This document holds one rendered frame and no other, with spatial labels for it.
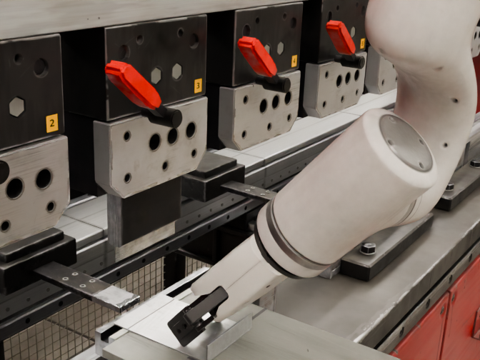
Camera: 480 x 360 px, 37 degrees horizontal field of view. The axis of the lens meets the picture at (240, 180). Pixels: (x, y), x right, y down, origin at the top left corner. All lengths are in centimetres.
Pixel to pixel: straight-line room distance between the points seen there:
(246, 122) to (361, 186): 29
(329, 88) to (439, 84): 41
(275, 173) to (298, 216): 86
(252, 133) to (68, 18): 32
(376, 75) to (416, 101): 50
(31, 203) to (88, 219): 53
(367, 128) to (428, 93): 9
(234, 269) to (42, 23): 28
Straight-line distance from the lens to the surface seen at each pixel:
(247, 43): 78
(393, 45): 59
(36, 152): 62
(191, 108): 76
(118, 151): 69
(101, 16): 66
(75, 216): 117
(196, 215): 129
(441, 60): 60
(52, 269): 96
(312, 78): 100
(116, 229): 78
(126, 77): 62
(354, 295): 119
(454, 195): 159
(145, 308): 87
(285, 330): 84
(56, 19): 62
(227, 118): 84
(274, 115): 91
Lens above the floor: 143
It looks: 20 degrees down
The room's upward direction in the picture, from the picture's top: 2 degrees clockwise
